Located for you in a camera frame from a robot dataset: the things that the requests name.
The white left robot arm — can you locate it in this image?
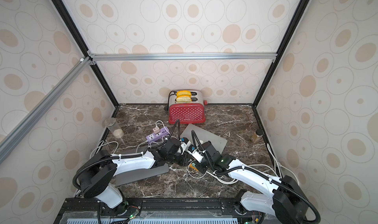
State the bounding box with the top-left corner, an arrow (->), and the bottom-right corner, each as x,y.
72,137 -> 196,209

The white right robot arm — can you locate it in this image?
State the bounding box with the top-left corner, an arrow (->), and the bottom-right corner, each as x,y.
182,138 -> 321,224

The beige charger plug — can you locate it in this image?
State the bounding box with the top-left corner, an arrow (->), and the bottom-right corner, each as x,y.
153,126 -> 160,134

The silver apple laptop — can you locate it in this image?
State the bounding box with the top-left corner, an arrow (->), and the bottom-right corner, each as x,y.
180,124 -> 227,154

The dark grey laptop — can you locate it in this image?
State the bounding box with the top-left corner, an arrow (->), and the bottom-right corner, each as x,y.
113,150 -> 169,186

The purple power strip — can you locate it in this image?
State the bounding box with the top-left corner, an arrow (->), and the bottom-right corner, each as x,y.
146,127 -> 170,143

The orange power strip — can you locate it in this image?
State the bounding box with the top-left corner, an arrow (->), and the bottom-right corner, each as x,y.
189,163 -> 199,171

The red polka dot toaster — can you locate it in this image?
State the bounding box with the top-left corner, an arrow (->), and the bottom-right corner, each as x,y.
165,90 -> 207,124

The amber spice jar black lid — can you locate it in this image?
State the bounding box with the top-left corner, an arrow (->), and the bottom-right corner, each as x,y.
252,129 -> 264,143

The yellow toast slice front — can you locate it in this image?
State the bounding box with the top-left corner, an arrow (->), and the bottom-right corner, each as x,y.
175,95 -> 192,103

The yellow toast slice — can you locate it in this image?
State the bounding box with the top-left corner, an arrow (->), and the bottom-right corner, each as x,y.
176,90 -> 192,97
175,95 -> 192,103

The clear glass jar with powder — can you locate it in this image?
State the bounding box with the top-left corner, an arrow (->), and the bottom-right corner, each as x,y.
104,117 -> 124,138

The yellow toast slice back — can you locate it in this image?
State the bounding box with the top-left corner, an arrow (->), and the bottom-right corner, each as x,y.
176,90 -> 192,97

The horizontal aluminium bar back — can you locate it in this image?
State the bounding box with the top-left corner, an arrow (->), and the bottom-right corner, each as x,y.
91,53 -> 277,61

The diagonal aluminium bar left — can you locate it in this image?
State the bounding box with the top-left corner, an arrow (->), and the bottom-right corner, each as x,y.
1,56 -> 91,162

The white charger cable grey laptop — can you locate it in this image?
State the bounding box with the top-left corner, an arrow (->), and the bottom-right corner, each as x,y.
135,120 -> 167,154

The white power strip cable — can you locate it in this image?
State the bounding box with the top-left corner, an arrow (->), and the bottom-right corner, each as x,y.
203,142 -> 300,189

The white cable bundle left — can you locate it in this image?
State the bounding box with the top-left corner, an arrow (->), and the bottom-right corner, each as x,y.
88,139 -> 120,160

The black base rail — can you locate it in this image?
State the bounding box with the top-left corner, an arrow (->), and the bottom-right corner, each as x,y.
54,198 -> 279,224

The black corner frame post left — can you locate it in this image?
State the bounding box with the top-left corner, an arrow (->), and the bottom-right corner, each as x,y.
51,0 -> 119,108

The black corner frame post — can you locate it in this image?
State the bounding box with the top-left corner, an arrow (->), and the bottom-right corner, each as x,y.
253,0 -> 310,109
51,0 -> 119,108

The black corner frame post right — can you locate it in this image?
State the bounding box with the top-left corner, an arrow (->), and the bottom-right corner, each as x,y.
253,0 -> 310,109

